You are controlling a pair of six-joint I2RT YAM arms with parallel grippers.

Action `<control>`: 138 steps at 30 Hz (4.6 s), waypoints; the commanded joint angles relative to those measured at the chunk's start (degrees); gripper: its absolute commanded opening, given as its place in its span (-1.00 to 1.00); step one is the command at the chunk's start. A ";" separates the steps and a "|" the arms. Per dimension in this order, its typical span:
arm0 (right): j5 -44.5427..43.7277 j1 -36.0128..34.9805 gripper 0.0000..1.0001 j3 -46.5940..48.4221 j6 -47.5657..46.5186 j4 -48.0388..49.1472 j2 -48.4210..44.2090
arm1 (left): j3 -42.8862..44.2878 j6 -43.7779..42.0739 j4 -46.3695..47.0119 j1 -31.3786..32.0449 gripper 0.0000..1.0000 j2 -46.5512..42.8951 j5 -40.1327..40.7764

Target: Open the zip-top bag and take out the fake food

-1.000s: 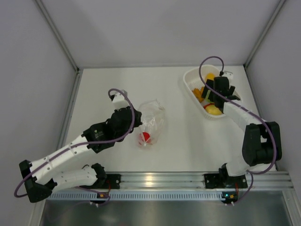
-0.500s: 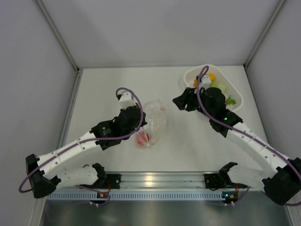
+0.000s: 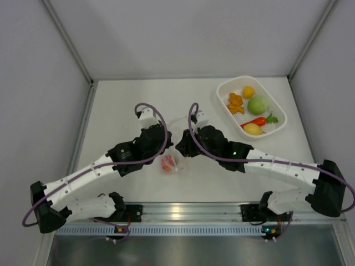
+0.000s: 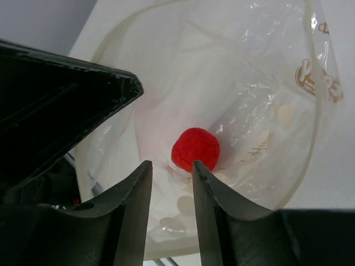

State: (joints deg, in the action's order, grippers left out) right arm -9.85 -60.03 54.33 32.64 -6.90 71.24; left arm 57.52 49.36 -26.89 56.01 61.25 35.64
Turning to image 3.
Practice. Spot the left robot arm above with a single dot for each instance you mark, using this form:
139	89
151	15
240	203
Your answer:
56	203

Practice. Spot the yellow fake pear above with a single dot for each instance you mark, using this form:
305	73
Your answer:
253	129

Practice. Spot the fake carrot with green leaves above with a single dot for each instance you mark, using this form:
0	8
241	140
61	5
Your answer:
261	121

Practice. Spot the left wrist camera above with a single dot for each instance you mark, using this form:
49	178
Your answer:
147	117

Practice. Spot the clear zip top bag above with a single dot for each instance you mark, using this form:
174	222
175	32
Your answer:
176	127

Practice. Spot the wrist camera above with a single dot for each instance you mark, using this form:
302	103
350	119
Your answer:
199	119
147	117

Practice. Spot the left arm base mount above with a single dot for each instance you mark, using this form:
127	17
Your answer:
132	213

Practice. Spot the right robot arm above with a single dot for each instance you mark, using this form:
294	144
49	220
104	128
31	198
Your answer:
319	187

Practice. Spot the orange fake fruit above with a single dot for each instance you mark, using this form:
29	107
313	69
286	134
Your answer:
235	104

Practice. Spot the white perforated plastic basket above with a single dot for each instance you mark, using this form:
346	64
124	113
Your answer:
236	86

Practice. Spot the aluminium mounting rail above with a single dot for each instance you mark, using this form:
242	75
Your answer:
190	211

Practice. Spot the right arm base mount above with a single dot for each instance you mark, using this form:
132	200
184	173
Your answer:
258	212

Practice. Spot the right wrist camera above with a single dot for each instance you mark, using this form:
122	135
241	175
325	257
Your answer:
199	119

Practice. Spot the green fake cabbage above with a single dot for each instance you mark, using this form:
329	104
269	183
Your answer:
257	105

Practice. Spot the yellow fake lemon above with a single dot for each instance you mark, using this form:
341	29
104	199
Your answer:
248	92

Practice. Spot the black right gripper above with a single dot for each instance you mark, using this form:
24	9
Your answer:
186	146

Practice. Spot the white slotted cable duct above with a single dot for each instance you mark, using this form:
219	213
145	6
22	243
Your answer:
162	230

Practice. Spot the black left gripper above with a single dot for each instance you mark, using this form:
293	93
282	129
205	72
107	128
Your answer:
169	143

